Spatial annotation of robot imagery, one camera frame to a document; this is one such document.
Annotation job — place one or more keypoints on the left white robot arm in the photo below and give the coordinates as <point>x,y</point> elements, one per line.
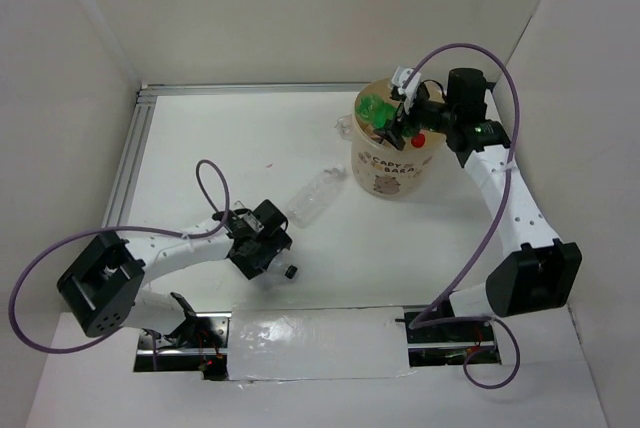
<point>106,287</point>

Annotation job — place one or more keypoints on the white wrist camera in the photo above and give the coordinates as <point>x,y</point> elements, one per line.
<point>242,223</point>
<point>408,80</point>

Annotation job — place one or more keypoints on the black label small bottle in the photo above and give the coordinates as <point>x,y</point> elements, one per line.
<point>279,272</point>

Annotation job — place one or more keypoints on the clear crushed bottle centre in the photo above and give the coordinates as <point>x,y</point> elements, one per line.
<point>316,196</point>

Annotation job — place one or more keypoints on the green plastic bottle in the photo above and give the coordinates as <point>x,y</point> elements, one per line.
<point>373,110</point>

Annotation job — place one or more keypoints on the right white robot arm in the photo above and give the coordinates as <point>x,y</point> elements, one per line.
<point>539,268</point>

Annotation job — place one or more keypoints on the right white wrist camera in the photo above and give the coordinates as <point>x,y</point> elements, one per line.
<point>408,80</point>

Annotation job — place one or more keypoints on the cream capybara plastic bin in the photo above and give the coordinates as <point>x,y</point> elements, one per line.
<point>379,168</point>

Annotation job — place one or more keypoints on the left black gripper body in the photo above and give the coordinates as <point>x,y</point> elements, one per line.
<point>268,247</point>

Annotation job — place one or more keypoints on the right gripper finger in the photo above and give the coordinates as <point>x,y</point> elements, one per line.
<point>397,95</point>
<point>392,134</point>

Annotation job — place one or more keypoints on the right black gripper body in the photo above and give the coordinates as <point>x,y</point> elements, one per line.
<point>431,113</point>

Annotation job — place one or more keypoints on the red label water bottle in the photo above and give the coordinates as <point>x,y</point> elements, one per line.
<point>419,140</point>

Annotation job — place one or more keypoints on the silver tape sheet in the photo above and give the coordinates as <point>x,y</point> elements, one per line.
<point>317,344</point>

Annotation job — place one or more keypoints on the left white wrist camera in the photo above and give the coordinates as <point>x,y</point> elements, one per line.
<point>242,223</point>

